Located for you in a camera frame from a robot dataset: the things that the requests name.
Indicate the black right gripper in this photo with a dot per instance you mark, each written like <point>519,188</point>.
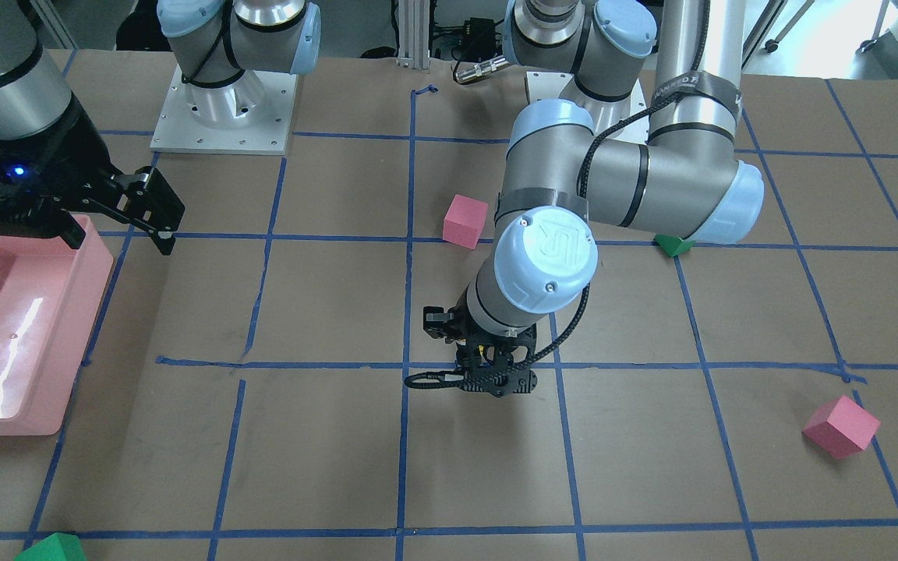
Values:
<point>67,167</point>

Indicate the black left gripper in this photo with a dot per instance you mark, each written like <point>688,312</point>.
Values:
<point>443,325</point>

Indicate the green cube near arm base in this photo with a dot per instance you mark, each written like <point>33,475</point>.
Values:
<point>673,246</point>

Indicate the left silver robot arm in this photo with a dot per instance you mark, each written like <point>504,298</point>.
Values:
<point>642,137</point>

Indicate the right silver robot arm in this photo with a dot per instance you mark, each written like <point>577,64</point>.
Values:
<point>33,92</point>

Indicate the pink cube near center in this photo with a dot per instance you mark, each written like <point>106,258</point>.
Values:
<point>464,221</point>

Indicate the pink cube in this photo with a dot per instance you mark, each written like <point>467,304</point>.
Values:
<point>842,428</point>
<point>464,221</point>

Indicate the pink plastic bin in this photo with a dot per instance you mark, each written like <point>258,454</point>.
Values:
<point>49,296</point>

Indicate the green cube near bin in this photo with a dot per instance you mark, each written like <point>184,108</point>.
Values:
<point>55,547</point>

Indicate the pink cube far side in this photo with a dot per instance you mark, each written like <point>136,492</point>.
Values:
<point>842,428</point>

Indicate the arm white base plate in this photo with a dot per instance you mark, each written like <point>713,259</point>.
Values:
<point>542,85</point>
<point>251,116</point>

